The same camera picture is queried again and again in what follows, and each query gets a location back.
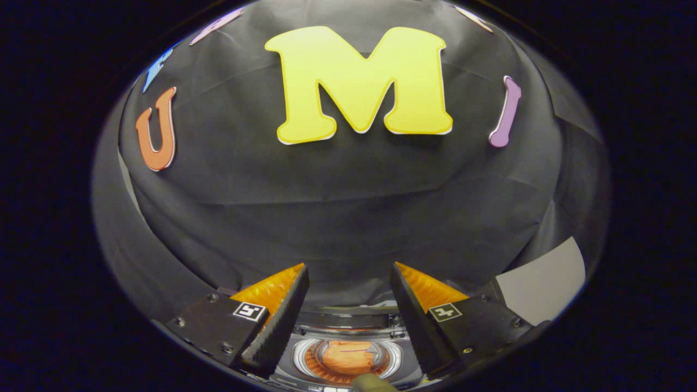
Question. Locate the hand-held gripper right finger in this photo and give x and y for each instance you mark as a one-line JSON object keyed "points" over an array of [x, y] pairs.
{"points": [[416, 326]]}

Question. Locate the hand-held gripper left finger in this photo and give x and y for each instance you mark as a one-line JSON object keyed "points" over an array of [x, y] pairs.
{"points": [[277, 326]]}

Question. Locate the grey washing machine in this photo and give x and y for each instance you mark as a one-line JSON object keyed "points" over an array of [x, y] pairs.
{"points": [[400, 356]]}

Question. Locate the dark washing machine lid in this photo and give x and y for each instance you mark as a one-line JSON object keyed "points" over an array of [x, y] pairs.
{"points": [[354, 318]]}

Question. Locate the orange shirt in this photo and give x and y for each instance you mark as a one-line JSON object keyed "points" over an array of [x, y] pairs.
{"points": [[348, 356]]}

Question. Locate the black backdrop cloth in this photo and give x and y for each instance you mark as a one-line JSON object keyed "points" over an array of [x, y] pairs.
{"points": [[337, 207]]}

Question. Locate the beige cabinet with grey top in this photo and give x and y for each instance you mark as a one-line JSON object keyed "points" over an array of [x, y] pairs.
{"points": [[544, 283]]}

